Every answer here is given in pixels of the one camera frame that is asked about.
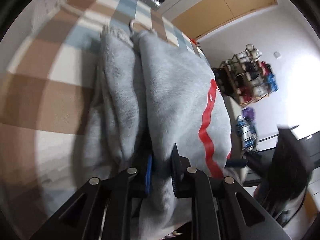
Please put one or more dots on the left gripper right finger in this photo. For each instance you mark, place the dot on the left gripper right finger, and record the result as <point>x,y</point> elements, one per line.
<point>220,208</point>

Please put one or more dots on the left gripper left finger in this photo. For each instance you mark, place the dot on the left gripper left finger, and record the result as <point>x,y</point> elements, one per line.
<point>100,209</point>

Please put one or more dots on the grey hoodie with red print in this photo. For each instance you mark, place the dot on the grey hoodie with red print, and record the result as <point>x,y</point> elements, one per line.
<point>152,94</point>

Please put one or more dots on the purple bag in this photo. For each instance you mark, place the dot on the purple bag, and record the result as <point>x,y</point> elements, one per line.
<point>249,114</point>

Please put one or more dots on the wooden shoe rack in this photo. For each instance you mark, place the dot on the wooden shoe rack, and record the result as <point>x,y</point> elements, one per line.
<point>246,78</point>

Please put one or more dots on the plaid bed sheet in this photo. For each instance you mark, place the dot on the plaid bed sheet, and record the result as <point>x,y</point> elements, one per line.
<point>46,92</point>

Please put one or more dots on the wooden door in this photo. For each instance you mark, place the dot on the wooden door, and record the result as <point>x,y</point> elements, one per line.
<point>208,15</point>

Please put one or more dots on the white wall switch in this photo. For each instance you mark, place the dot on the white wall switch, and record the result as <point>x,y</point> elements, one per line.
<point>277,55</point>

